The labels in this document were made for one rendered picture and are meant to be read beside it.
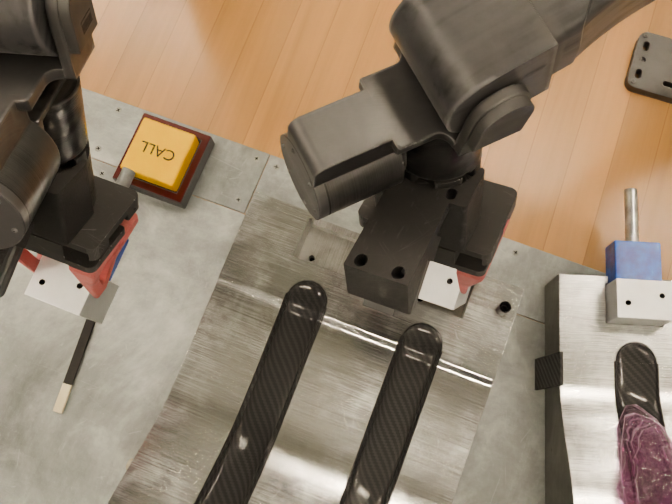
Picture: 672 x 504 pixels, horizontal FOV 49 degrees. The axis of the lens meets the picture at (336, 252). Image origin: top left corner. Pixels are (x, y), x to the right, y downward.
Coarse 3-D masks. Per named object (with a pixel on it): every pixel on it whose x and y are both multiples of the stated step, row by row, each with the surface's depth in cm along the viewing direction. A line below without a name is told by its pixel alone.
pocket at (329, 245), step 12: (312, 228) 70; (324, 228) 69; (336, 228) 69; (300, 240) 68; (312, 240) 70; (324, 240) 70; (336, 240) 70; (348, 240) 70; (300, 252) 70; (312, 252) 70; (324, 252) 70; (336, 252) 70; (348, 252) 70; (324, 264) 70; (336, 264) 69
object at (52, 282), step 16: (128, 176) 64; (128, 240) 64; (48, 272) 60; (64, 272) 60; (112, 272) 63; (32, 288) 60; (48, 288) 59; (64, 288) 59; (80, 288) 60; (112, 288) 63; (64, 304) 59; (80, 304) 59; (96, 304) 61; (96, 320) 63
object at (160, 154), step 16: (144, 128) 76; (160, 128) 76; (176, 128) 77; (144, 144) 76; (160, 144) 76; (176, 144) 76; (192, 144) 76; (128, 160) 76; (144, 160) 76; (160, 160) 76; (176, 160) 75; (144, 176) 75; (160, 176) 75; (176, 176) 75
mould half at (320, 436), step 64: (256, 192) 69; (256, 256) 67; (256, 320) 66; (384, 320) 65; (448, 320) 65; (512, 320) 65; (192, 384) 65; (320, 384) 64; (448, 384) 64; (192, 448) 63; (320, 448) 63; (448, 448) 63
